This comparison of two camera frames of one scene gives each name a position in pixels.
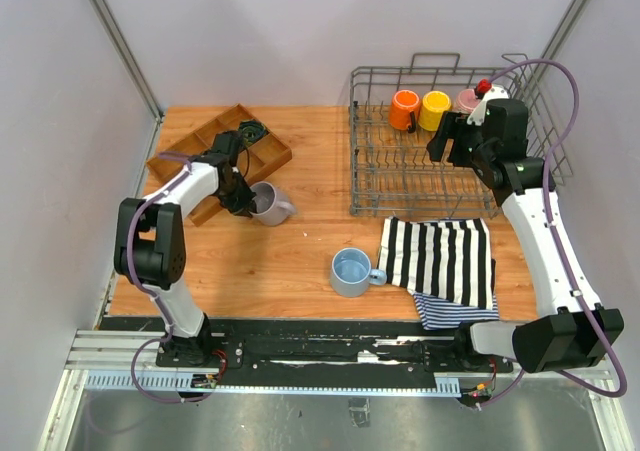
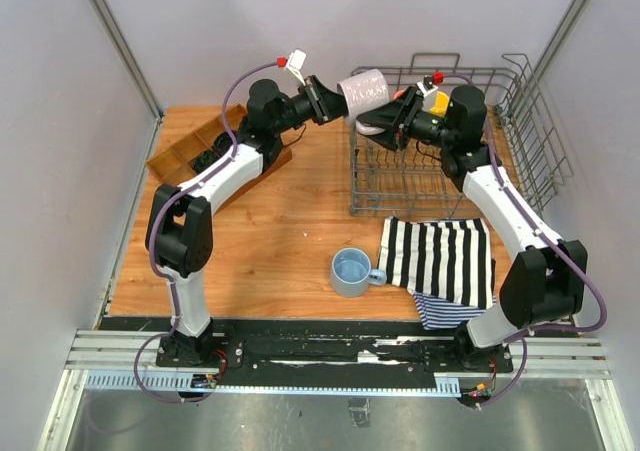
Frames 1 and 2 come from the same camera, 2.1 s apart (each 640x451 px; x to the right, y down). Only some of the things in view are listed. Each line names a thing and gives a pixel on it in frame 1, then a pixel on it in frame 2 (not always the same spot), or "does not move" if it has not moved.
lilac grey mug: (268, 210) → (361, 91)
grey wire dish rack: (391, 171) does not move
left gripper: (244, 206) → (326, 104)
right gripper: (453, 126) → (394, 113)
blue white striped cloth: (438, 313) does not move
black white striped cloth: (449, 259) does not move
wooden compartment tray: (258, 158) does not move
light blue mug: (351, 273) does not move
